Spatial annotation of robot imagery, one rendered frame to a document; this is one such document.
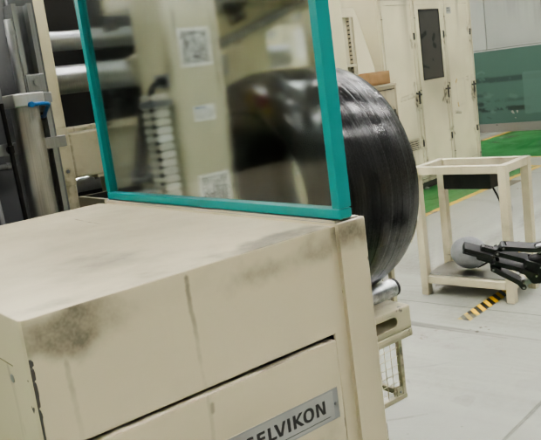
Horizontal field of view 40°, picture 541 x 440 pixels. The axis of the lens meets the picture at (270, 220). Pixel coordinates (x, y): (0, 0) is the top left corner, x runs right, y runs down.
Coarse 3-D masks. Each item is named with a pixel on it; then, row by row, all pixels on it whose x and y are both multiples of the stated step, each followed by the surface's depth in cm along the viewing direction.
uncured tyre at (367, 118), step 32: (352, 96) 162; (352, 128) 156; (384, 128) 161; (352, 160) 153; (384, 160) 158; (352, 192) 152; (384, 192) 158; (416, 192) 165; (384, 224) 159; (384, 256) 165
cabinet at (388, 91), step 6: (384, 84) 668; (390, 84) 670; (378, 90) 657; (384, 90) 668; (390, 90) 671; (384, 96) 664; (390, 96) 671; (396, 96) 679; (390, 102) 671; (396, 102) 680; (396, 108) 679
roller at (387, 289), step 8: (384, 280) 181; (392, 280) 180; (376, 288) 176; (384, 288) 177; (392, 288) 179; (400, 288) 180; (376, 296) 175; (384, 296) 177; (392, 296) 179; (376, 304) 177
